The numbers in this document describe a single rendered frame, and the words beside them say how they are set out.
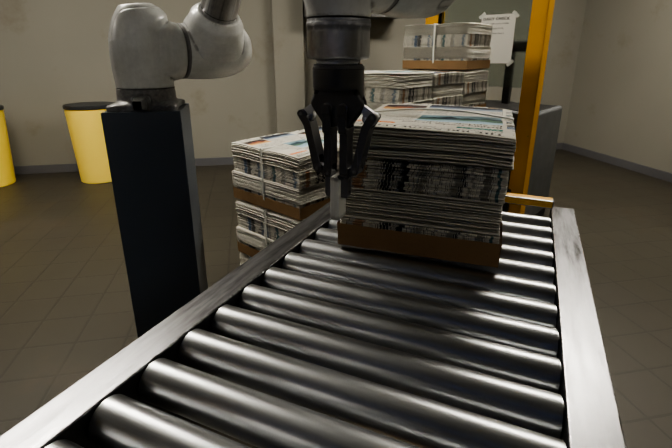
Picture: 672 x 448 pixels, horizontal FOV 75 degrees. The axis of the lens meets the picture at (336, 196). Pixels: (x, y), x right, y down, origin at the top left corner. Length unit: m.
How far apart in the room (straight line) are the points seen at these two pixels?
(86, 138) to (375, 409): 4.15
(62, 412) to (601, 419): 0.55
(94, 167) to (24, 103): 1.02
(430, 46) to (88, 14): 3.43
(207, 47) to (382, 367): 1.02
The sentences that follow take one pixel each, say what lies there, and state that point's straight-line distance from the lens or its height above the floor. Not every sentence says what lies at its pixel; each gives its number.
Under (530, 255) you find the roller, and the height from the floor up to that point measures 0.79.
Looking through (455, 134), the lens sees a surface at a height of 1.03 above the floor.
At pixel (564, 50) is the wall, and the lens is 5.98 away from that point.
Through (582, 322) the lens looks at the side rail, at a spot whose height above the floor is 0.80.
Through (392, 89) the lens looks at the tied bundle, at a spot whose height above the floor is 1.00.
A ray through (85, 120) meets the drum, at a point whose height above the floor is 0.59.
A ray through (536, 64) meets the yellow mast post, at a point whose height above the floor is 1.09.
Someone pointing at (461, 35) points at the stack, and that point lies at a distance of 2.37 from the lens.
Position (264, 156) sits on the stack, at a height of 0.80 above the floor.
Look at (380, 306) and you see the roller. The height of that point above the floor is 0.79.
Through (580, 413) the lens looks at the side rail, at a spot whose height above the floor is 0.80.
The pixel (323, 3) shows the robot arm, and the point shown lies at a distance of 0.62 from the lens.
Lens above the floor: 1.15
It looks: 18 degrees down
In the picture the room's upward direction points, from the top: straight up
